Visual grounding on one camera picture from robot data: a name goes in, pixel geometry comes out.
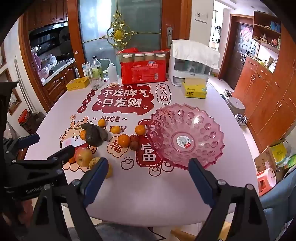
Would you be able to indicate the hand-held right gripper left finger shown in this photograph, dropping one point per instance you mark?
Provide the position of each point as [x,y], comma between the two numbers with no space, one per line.
[96,179]

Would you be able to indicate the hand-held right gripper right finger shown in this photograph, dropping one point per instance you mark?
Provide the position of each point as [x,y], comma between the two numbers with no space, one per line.
[201,183]

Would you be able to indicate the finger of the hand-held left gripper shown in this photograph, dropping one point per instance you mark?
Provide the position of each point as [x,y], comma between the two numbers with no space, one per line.
[30,139]
[67,154]

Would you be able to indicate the orange mandarin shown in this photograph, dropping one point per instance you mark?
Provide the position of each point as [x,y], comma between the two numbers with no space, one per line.
[124,140]
[82,134]
[140,129]
[115,129]
[101,122]
[72,160]

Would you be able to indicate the yellow citrus fruit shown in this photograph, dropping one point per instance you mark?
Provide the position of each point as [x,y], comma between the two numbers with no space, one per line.
[109,172]

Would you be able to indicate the red apple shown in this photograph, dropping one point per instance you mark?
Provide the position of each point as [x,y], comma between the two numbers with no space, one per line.
[83,156]

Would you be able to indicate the yellow spotted pear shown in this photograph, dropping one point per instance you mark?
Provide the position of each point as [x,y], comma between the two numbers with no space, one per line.
[94,162]

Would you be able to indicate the dark green avocado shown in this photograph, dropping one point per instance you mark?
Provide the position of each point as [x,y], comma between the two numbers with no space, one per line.
[92,139]

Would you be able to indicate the dark overripe banana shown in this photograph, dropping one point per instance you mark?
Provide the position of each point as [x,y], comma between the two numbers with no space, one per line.
[101,132]

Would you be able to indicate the pink plastic fruit bowl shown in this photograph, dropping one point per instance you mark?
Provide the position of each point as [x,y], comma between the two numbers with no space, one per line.
[185,141]

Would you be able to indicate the small dark red fruit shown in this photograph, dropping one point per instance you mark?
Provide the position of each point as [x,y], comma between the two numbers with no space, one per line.
[134,146]
[133,138]

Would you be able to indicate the red lidded container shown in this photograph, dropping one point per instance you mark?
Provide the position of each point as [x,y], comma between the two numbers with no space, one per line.
[24,118]

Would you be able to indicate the wooden framed board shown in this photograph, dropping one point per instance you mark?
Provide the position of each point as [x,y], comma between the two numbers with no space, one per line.
[13,99]

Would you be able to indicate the wooden kitchen base cabinet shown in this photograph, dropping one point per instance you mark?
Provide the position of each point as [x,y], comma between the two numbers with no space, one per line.
[57,85]

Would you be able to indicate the pink plastic stool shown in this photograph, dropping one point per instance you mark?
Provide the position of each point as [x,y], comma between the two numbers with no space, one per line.
[266,180]

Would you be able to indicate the brown cardboard box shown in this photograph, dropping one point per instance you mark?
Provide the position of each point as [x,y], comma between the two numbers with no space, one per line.
[262,160]

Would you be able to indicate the yellow cardboard box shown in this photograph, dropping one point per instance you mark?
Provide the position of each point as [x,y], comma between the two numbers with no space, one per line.
[77,84]

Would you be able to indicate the clear glass cup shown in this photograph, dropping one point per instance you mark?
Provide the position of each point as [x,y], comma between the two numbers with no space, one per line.
[94,84]

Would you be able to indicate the white sneaker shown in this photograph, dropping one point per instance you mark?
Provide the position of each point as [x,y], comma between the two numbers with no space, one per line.
[241,119]

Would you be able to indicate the blue fabric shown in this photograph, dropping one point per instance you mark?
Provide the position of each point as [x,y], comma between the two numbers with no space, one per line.
[277,204]

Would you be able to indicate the pink plastic bag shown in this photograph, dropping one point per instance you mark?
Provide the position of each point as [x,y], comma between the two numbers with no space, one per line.
[38,59]

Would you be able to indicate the yellow green package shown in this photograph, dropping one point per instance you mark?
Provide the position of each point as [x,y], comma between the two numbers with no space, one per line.
[279,153]

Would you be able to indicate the white stool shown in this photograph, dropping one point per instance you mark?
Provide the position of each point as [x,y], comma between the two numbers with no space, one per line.
[235,104]

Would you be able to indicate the small white carton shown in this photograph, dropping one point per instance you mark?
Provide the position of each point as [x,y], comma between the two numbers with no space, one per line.
[86,69]

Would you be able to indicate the small glass jar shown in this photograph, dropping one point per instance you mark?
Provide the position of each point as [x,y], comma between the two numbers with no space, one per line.
[106,76]

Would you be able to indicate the clear bottle with green label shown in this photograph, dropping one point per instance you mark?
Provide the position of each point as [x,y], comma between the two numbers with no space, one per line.
[96,69]

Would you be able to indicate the yellow tissue box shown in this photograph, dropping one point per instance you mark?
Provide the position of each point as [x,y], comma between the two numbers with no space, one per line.
[194,92]

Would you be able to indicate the white squeeze wash bottle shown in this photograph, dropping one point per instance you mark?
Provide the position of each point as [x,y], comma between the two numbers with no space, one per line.
[112,73]

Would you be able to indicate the dark sneaker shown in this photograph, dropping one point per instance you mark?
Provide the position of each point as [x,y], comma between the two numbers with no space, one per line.
[227,93]

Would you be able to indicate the wooden sideboard cabinet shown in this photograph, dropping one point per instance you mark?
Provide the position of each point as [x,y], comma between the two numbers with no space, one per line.
[266,97]

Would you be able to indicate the red paper cup package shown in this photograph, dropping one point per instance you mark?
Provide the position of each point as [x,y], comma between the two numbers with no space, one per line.
[143,74]

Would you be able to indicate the black range hood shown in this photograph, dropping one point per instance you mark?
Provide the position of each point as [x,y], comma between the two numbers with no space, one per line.
[48,29]

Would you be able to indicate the white countertop dispenser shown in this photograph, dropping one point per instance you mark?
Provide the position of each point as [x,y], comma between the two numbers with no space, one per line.
[182,68]

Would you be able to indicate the gold door ornament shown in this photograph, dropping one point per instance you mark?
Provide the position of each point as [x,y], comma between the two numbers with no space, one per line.
[118,34]

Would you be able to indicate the white cloth cover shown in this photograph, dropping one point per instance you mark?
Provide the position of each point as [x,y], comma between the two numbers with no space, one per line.
[196,51]

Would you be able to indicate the dark wooden entrance door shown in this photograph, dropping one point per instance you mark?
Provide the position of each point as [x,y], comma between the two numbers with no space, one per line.
[238,51]

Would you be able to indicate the red door decoration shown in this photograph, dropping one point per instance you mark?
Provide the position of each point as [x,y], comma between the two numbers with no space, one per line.
[245,34]

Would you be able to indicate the wooden kitchen wall cabinet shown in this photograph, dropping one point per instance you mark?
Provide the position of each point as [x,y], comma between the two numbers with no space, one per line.
[46,11]

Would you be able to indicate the white wall switch panel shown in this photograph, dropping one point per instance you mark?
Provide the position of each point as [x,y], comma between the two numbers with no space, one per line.
[200,16]

